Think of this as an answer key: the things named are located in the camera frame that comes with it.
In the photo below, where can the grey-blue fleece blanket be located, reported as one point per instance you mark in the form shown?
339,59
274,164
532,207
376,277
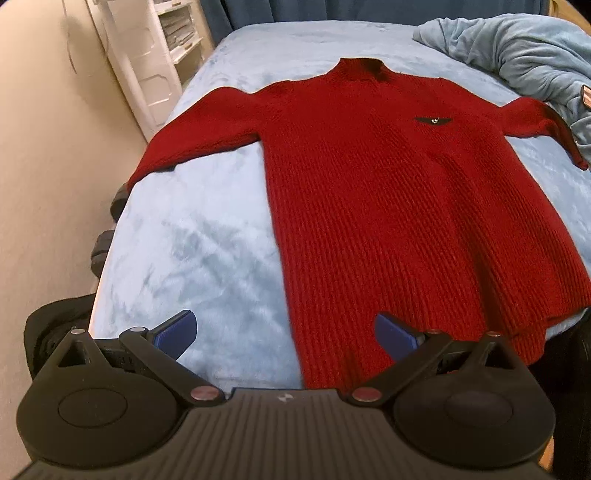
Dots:
537,56

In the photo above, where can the black dumbbell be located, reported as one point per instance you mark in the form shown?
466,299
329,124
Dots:
104,240

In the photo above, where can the dark blue curtain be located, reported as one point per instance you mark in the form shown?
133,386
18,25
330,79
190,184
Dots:
225,16

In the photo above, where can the black backpack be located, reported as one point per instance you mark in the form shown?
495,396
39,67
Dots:
46,327

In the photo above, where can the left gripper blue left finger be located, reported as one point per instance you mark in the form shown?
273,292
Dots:
155,353

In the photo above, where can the white shelf unit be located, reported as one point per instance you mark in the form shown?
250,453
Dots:
186,34

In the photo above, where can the red knit sweater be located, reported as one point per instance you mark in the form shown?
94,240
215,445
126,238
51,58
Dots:
395,193

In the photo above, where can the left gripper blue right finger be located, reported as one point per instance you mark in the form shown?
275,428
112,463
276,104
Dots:
413,353

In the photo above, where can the smartphone on blanket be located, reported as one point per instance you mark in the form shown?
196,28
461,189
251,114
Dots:
585,93

